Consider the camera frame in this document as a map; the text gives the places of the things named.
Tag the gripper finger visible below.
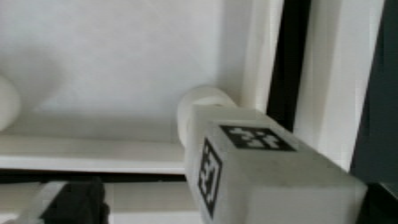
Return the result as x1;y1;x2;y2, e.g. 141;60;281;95
24;178;111;224

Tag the white square table top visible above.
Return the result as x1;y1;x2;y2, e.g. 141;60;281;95
0;0;286;174

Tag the white U-shaped fence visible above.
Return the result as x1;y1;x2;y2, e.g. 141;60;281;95
0;0;388;224

